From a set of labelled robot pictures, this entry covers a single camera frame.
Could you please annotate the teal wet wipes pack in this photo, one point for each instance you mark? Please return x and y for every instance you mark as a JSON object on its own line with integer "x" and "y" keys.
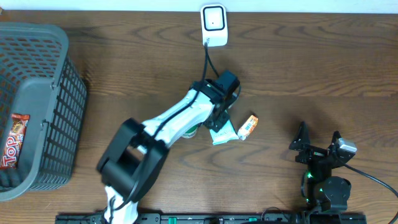
{"x": 225, "y": 134}

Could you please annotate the red Top candy bar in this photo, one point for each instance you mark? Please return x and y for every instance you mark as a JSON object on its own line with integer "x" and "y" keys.
{"x": 14, "y": 141}

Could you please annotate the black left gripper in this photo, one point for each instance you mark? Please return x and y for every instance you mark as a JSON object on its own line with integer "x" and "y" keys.
{"x": 219, "y": 120}

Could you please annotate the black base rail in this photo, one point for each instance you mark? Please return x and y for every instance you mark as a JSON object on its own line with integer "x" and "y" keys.
{"x": 268, "y": 216}

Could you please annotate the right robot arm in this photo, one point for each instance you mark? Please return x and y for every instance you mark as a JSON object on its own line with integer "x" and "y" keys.
{"x": 323, "y": 191}

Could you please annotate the grey plastic mesh basket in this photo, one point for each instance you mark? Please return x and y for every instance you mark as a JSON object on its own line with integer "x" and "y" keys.
{"x": 38, "y": 79}

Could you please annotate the orange tissue pack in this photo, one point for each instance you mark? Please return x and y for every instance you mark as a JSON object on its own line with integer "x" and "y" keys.
{"x": 248, "y": 127}

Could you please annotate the green lid plastic jar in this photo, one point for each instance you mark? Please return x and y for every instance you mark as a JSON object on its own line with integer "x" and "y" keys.
{"x": 191, "y": 132}

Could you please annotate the white barcode scanner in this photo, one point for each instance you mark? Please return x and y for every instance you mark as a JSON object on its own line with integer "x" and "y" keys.
{"x": 214, "y": 25}

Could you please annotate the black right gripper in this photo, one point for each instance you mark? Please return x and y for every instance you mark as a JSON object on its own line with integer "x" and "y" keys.
{"x": 313, "y": 153}

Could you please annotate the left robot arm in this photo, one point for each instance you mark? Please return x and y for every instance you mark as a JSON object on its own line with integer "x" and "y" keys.
{"x": 136, "y": 154}

